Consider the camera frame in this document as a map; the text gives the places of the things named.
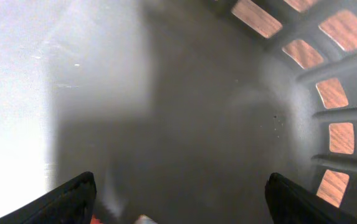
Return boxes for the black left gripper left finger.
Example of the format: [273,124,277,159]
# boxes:
[0,172,97,224]

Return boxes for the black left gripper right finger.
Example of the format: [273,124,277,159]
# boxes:
[265,172,357,224]

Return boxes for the red Nescafe stick box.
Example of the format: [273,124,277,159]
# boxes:
[90,215,103,224]

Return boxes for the grey plastic shopping basket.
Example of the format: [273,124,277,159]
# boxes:
[0,0,357,223]

